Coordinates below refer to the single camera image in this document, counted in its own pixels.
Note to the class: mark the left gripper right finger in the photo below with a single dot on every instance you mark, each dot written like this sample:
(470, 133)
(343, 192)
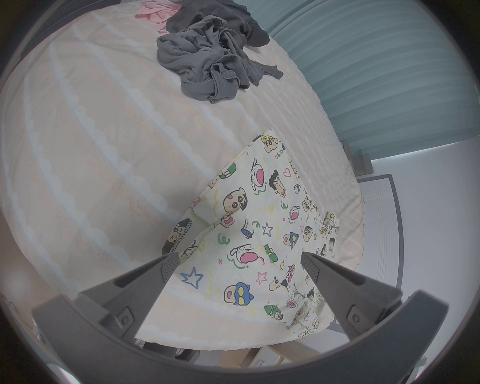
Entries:
(347, 292)

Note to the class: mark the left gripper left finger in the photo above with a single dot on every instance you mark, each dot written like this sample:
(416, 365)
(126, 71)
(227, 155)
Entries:
(133, 290)

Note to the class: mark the white printed pyjama top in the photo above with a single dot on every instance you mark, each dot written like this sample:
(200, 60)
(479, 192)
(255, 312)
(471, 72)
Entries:
(247, 232)

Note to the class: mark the pile of clothes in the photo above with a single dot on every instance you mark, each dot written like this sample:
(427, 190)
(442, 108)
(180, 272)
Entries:
(202, 56)

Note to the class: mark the small white drawer cabinet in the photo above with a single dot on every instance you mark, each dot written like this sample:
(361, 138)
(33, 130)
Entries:
(296, 352)

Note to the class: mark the bed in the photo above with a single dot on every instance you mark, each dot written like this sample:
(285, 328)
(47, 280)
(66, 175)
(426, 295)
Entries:
(112, 150)

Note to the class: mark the blue-green curtain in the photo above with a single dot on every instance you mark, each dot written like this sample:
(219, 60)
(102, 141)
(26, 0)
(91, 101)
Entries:
(375, 75)

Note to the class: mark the pink garment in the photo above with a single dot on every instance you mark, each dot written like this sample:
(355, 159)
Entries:
(153, 13)

